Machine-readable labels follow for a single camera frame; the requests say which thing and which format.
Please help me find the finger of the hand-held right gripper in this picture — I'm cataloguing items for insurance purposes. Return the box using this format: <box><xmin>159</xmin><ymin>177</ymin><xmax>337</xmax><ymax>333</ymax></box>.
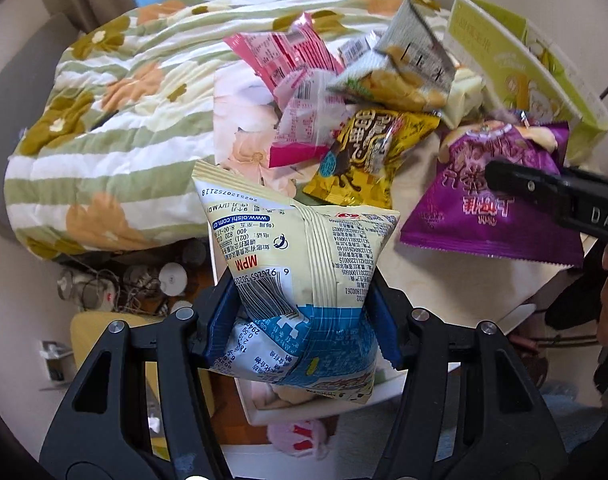
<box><xmin>485</xmin><ymin>159</ymin><xmax>577</xmax><ymax>207</ymax></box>

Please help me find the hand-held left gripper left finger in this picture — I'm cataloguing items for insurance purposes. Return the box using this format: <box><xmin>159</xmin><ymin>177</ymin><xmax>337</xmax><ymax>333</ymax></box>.
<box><xmin>39</xmin><ymin>272</ymin><xmax>245</xmax><ymax>480</ymax></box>

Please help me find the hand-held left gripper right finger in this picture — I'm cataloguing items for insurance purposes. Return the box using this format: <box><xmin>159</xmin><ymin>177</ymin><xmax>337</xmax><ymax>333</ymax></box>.
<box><xmin>369</xmin><ymin>265</ymin><xmax>570</xmax><ymax>480</ymax></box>

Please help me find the purple snack bag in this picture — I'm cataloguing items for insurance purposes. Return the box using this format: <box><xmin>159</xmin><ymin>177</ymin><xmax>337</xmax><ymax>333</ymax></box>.
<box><xmin>400</xmin><ymin>120</ymin><xmax>585</xmax><ymax>268</ymax></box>

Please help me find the cream and blue snack bag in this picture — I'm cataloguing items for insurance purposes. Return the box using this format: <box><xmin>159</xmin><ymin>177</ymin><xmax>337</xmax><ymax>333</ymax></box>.
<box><xmin>191</xmin><ymin>160</ymin><xmax>402</xmax><ymax>406</ymax></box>

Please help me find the green cardboard box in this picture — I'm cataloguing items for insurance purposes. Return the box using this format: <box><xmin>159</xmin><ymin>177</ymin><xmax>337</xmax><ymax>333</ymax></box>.
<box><xmin>444</xmin><ymin>0</ymin><xmax>608</xmax><ymax>166</ymax></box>

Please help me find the yellow chocolate snack bag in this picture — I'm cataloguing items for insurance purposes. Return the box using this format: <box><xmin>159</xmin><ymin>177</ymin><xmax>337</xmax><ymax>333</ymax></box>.
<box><xmin>302</xmin><ymin>107</ymin><xmax>441</xmax><ymax>208</ymax></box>

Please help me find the silver chip bag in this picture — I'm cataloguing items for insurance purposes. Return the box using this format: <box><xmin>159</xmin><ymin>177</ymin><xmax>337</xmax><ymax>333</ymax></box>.
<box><xmin>329</xmin><ymin>0</ymin><xmax>465</xmax><ymax>113</ymax></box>

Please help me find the pink and clear snack packet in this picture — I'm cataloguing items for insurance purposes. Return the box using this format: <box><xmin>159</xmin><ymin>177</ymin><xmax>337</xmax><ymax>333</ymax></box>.
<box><xmin>269</xmin><ymin>67</ymin><xmax>355</xmax><ymax>168</ymax></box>

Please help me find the white round lid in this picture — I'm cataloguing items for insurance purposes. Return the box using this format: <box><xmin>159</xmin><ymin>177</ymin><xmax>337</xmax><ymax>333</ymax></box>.
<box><xmin>158</xmin><ymin>262</ymin><xmax>189</xmax><ymax>295</ymax></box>

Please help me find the white wrapped snack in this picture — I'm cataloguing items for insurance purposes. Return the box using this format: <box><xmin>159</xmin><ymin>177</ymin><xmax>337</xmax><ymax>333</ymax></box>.
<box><xmin>441</xmin><ymin>67</ymin><xmax>485</xmax><ymax>128</ymax></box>

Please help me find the yellow stool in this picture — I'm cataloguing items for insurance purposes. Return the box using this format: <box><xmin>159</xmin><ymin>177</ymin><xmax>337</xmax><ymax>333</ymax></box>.
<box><xmin>70</xmin><ymin>310</ymin><xmax>217</xmax><ymax>456</ymax></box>

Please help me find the pink plush toy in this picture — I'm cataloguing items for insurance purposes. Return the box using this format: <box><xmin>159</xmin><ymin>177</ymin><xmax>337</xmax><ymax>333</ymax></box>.
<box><xmin>266</xmin><ymin>417</ymin><xmax>335</xmax><ymax>458</ymax></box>

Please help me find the small grey box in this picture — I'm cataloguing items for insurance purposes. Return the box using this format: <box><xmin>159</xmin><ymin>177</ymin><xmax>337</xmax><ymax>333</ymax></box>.
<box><xmin>39</xmin><ymin>340</ymin><xmax>75</xmax><ymax>391</ymax></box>

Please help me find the blue cloth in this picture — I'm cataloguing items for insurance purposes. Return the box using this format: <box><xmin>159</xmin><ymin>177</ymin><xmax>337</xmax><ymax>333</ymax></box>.
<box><xmin>541</xmin><ymin>380</ymin><xmax>608</xmax><ymax>466</ymax></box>

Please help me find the cream floral bed sheet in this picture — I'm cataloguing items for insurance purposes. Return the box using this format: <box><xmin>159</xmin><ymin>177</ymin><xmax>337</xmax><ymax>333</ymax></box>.
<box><xmin>211</xmin><ymin>62</ymin><xmax>600</xmax><ymax>376</ymax></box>

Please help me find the small clear snack packet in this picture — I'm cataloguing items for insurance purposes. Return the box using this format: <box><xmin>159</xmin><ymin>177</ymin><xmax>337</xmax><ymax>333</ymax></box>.
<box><xmin>336</xmin><ymin>35</ymin><xmax>380</xmax><ymax>63</ymax></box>

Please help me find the green floral blanket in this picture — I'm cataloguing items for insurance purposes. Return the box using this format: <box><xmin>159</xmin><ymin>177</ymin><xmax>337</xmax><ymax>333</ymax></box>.
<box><xmin>4</xmin><ymin>0</ymin><xmax>455</xmax><ymax>261</ymax></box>

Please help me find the grey headboard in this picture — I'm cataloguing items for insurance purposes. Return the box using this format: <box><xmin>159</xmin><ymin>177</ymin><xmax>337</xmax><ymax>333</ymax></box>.
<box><xmin>0</xmin><ymin>12</ymin><xmax>80</xmax><ymax>231</ymax></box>

